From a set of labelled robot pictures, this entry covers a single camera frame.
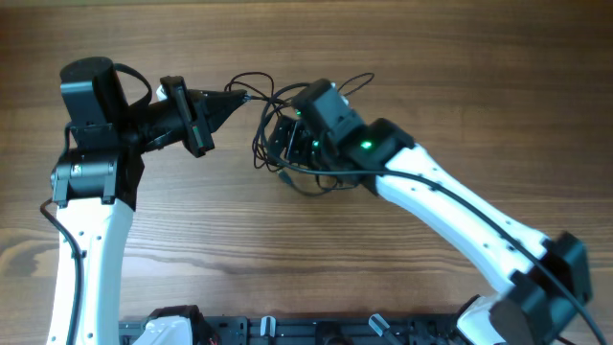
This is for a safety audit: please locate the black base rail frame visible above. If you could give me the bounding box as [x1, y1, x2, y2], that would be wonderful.
[118, 305, 475, 345]

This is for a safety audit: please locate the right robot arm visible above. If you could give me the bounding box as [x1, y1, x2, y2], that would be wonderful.
[257, 79, 594, 344]

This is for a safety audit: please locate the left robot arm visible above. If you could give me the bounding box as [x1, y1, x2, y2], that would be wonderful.
[40, 57, 249, 344]

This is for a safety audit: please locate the left camera black cable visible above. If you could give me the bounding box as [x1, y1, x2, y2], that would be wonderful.
[39, 122, 86, 345]

